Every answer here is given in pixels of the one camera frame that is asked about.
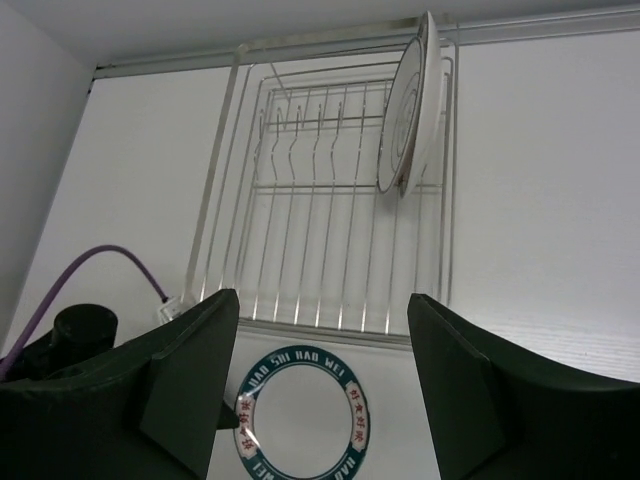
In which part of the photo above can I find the plate with teal lettered rim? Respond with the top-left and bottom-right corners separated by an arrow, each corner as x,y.
234,345 -> 371,479

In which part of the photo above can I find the wire dish rack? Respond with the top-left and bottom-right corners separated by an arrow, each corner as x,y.
181,15 -> 459,349

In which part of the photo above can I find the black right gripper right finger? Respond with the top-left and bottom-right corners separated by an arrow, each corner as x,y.
407,293 -> 639,479

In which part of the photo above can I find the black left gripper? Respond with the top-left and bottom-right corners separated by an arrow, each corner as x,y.
4,303 -> 118,382

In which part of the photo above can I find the white plate with orange sunburst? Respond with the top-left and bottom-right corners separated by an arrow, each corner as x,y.
399,11 -> 443,198

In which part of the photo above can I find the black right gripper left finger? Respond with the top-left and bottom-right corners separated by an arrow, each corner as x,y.
1,289 -> 239,479

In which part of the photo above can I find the white plate with green rings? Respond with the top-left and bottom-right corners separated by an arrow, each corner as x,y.
377,37 -> 424,193

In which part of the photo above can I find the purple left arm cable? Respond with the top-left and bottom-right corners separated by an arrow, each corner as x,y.
0,243 -> 171,379

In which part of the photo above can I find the aluminium table frame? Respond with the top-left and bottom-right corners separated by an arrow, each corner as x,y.
93,3 -> 639,81

